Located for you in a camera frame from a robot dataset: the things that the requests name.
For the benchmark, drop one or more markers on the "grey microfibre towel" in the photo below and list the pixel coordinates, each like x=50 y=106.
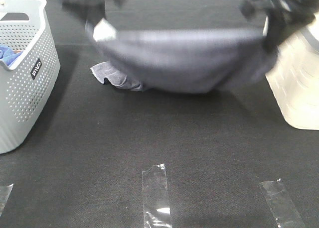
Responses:
x=180 y=61

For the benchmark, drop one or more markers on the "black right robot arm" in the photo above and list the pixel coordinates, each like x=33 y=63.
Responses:
x=284 y=17

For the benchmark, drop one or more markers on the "blue towel in basket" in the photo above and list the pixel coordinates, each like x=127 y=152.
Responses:
x=8 y=56

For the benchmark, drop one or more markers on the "black felt table mat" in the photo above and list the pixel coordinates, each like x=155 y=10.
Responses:
x=81 y=164

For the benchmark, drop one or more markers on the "middle clear tape strip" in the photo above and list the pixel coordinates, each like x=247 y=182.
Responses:
x=156 y=206

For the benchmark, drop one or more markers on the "clear tape strip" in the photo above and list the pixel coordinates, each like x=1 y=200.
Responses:
x=281 y=205
x=5 y=192
x=156 y=206

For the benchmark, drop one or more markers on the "grey perforated laundry basket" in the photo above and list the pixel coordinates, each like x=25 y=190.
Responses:
x=27 y=83

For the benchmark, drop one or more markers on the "cream white plastic basket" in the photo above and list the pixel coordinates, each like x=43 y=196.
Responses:
x=294 y=80

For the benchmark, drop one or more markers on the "right clear tape strip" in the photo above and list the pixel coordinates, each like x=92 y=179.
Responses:
x=281 y=205

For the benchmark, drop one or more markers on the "left clear tape strip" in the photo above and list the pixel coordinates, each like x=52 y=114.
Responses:
x=5 y=192

